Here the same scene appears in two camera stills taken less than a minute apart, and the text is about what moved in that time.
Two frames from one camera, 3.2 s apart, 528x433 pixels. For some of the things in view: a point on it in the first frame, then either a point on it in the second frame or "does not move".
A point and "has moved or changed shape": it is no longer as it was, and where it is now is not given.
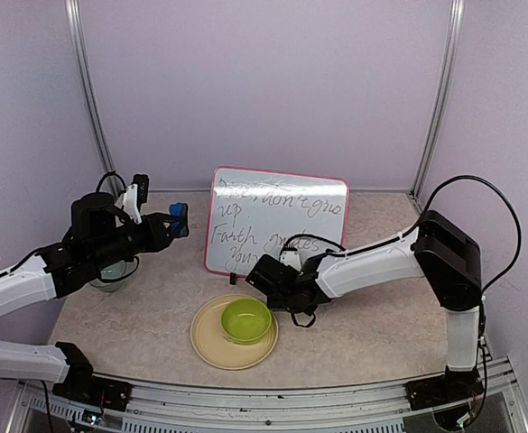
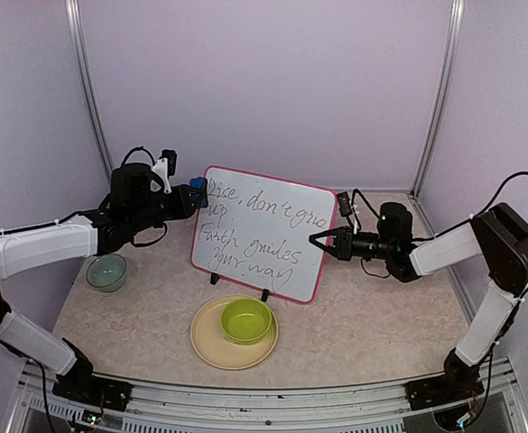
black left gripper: [159, 237] → [184, 207]
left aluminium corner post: [75, 17] does not move
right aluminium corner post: [448, 58] does not move
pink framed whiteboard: [253, 211] has moved or changed shape
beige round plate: [210, 345] does not move
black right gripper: [273, 302] → [342, 251]
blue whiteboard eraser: [180, 209] → [199, 182]
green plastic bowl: [245, 321] does not move
